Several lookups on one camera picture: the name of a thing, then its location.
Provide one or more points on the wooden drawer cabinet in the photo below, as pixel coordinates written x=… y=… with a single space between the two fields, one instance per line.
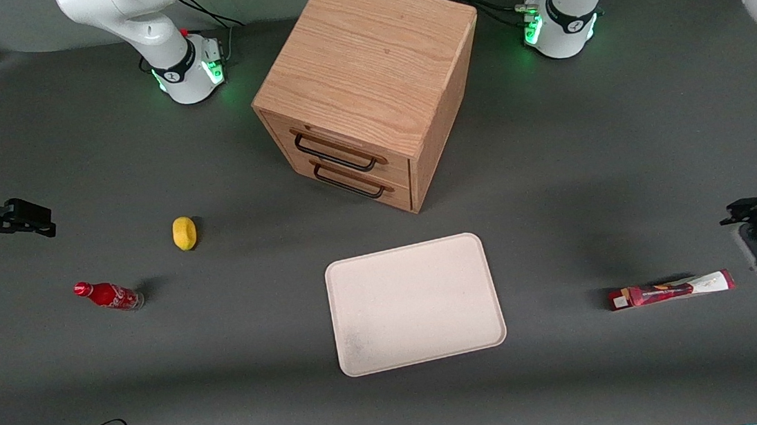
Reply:
x=370 y=53

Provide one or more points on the wooden drawer front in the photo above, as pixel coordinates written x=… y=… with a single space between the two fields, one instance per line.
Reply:
x=395 y=169
x=394 y=197

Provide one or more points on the red cookie box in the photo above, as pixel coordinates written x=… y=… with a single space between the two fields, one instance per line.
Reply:
x=664 y=292

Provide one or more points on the red cola bottle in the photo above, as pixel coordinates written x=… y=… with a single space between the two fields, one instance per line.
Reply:
x=108 y=295

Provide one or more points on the beige plastic tray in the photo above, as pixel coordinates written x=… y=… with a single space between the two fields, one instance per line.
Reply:
x=415 y=303

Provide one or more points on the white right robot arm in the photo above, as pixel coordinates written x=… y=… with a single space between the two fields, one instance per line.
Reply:
x=123 y=15

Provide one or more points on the yellow lemon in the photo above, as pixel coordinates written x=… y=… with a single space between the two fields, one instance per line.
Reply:
x=184 y=233

